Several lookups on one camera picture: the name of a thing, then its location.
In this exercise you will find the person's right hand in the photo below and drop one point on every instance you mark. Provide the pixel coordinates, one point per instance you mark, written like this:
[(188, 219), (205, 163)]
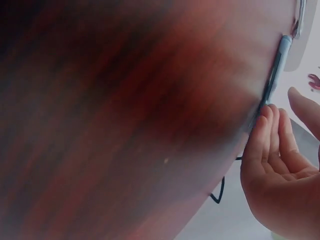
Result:
[(280, 190)]

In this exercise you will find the light blue pen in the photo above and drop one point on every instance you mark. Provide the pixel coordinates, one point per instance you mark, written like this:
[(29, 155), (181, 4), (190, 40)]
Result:
[(276, 67)]

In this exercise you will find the grey blue flat object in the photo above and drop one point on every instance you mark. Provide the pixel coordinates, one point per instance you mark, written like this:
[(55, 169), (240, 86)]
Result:
[(300, 20)]

